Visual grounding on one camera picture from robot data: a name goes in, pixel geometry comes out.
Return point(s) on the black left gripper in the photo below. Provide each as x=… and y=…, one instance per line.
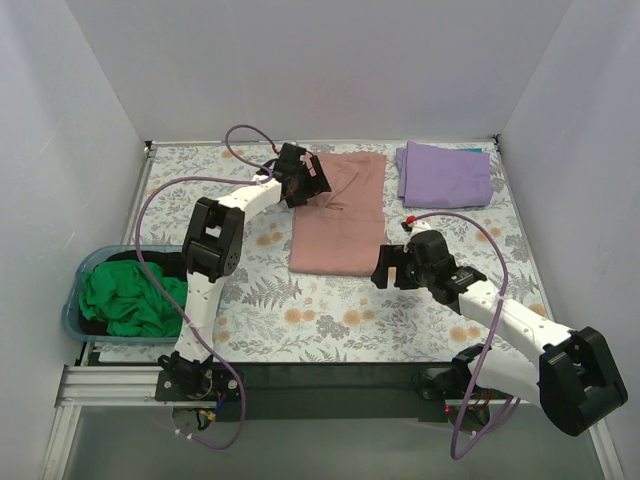
x=310, y=176

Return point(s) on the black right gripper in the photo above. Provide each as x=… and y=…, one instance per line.
x=398, y=266

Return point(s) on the pink t shirt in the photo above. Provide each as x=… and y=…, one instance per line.
x=340, y=232

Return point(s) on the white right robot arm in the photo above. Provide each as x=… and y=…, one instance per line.
x=570, y=374

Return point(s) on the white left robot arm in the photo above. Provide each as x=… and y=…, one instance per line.
x=212, y=251

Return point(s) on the folded purple t shirt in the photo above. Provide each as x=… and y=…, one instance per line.
x=433, y=177

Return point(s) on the floral table mat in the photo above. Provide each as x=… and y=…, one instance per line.
x=268, y=313

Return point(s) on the green t shirt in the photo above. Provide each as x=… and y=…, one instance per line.
x=120, y=295

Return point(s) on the blue plastic basket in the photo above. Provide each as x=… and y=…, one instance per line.
x=76, y=326

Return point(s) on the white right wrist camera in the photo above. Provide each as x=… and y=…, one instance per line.
x=413, y=225

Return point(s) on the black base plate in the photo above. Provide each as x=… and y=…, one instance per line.
x=393, y=406

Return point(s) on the aluminium frame rail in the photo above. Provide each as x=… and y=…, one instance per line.
x=100, y=385

